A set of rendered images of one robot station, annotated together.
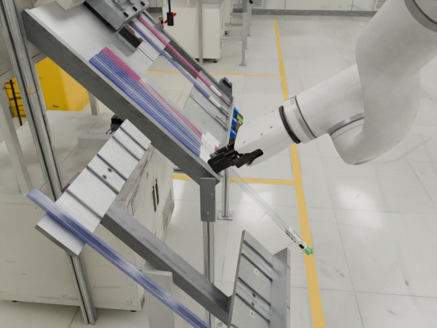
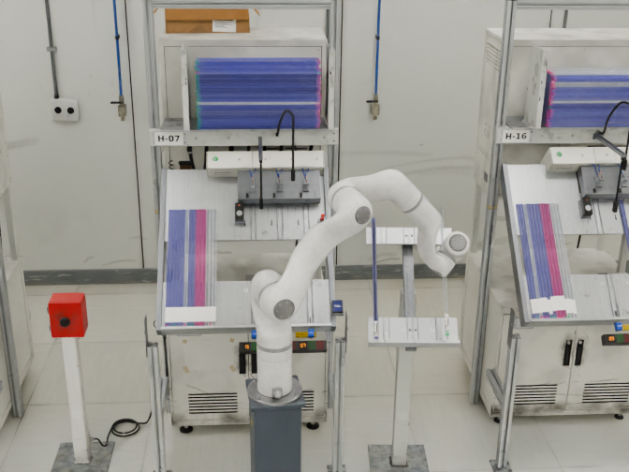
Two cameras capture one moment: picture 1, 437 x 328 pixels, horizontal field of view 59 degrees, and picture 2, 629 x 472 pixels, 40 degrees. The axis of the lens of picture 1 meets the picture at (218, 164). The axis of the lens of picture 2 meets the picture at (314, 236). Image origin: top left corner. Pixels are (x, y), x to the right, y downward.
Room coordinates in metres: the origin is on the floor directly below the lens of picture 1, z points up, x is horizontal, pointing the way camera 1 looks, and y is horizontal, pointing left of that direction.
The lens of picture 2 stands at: (-0.33, -2.88, 2.32)
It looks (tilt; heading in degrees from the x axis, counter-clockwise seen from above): 22 degrees down; 80
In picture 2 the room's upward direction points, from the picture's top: 1 degrees clockwise
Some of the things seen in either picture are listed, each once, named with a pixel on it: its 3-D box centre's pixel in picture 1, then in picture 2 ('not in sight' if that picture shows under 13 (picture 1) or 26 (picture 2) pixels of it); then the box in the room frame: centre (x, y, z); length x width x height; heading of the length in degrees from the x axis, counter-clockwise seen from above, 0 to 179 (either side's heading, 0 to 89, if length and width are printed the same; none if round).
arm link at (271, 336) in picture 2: not in sight; (270, 307); (-0.04, -0.30, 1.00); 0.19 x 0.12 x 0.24; 101
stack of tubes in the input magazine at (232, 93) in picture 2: not in sight; (258, 93); (0.02, 0.61, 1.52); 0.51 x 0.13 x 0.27; 175
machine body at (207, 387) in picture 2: not in sight; (249, 340); (-0.03, 0.74, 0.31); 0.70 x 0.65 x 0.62; 175
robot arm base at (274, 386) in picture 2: not in sight; (274, 367); (-0.03, -0.33, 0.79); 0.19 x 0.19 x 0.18
